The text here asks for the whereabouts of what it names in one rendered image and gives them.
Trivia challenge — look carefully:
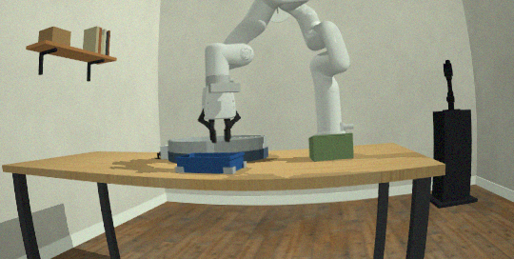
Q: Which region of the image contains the blue crate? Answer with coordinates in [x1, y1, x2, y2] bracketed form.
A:
[175, 152, 245, 173]

